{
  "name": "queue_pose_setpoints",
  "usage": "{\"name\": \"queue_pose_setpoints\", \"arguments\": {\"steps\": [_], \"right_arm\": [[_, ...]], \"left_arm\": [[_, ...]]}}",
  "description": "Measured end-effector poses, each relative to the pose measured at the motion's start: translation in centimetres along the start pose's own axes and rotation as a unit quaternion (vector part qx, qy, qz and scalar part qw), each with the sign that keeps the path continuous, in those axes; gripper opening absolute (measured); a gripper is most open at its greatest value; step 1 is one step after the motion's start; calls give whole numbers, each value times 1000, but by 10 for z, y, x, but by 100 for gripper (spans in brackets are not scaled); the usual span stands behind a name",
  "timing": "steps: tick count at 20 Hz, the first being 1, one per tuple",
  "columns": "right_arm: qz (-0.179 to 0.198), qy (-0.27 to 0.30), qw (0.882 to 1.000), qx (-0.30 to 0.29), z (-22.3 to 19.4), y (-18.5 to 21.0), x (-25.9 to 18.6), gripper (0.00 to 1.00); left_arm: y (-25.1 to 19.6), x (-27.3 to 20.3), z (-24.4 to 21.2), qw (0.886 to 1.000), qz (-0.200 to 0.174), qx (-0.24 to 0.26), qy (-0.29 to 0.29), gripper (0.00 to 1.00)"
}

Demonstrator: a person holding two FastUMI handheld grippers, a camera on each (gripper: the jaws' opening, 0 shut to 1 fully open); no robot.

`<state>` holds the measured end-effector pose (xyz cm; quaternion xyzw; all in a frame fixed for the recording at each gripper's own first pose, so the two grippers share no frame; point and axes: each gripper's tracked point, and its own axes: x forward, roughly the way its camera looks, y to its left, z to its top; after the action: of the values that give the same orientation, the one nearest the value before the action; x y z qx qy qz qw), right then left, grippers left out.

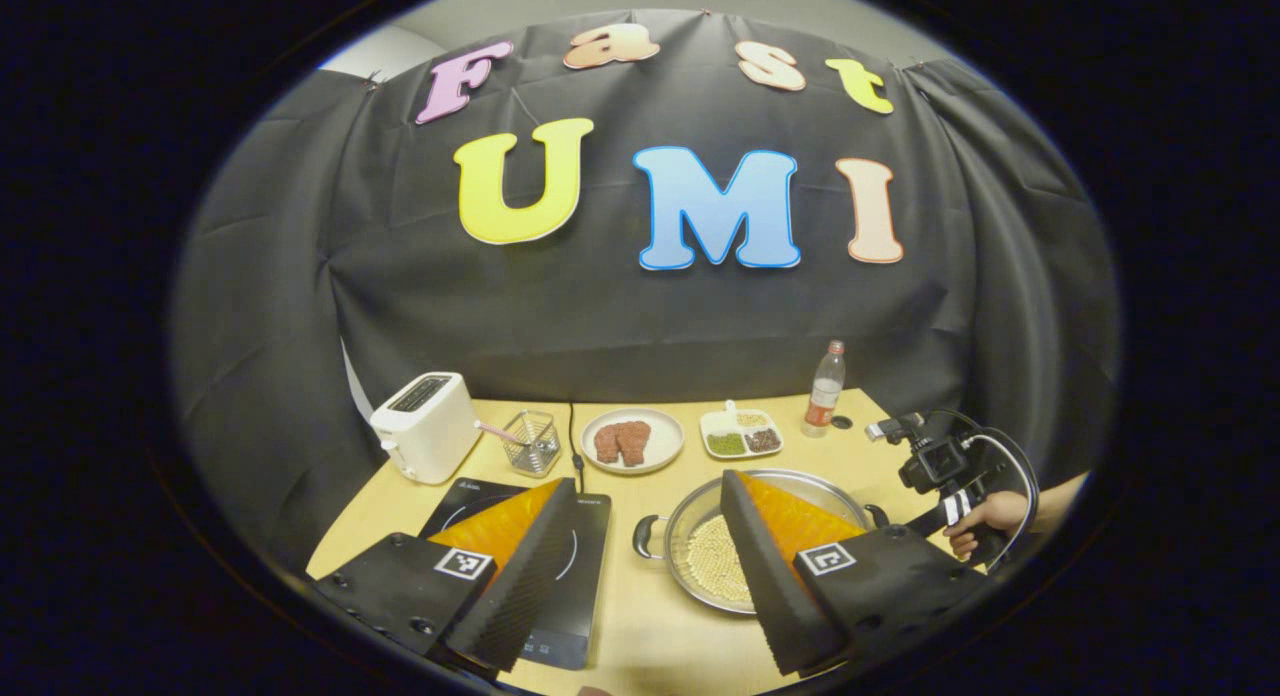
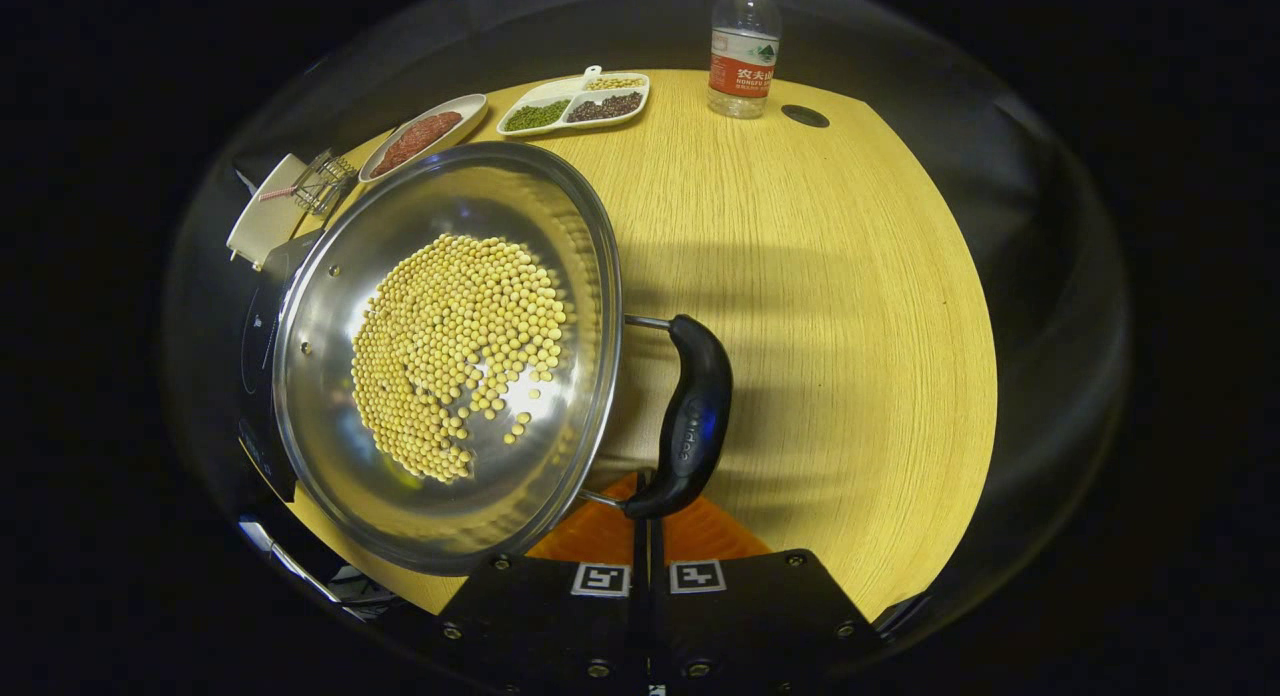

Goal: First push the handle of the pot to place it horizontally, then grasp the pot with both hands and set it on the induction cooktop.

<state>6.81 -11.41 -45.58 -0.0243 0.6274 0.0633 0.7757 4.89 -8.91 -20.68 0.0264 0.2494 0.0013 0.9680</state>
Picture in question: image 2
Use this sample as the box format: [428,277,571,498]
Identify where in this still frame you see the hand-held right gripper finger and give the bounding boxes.
[420,471,649,696]
[650,496,886,696]

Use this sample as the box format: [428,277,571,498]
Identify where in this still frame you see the stainless steel pot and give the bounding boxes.
[272,141,734,577]

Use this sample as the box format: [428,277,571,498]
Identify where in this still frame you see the black induction cooktop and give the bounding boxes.
[237,231,326,504]

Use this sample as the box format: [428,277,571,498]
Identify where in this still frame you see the pile of yellow soybeans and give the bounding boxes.
[350,233,569,484]

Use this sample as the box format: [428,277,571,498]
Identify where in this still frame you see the white sheet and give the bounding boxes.
[238,516,396,622]

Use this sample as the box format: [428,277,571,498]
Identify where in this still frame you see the dark red beans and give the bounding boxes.
[565,92,644,124]

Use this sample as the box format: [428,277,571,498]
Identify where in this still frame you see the green mung beans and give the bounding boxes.
[503,99,571,132]

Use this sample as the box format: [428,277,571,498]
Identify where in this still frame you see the red meat slices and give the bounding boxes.
[370,111,464,177]

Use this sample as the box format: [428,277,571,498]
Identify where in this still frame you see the white divided dish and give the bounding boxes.
[496,65,651,138]

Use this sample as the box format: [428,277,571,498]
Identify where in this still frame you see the round white plate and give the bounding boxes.
[358,93,490,185]

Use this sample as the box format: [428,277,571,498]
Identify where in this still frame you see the clear plastic water bottle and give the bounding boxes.
[707,0,783,120]

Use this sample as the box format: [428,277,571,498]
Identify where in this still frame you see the white toaster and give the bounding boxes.
[226,153,311,272]

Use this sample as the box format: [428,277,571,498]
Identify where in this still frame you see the metal wire basket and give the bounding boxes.
[260,148,359,217]

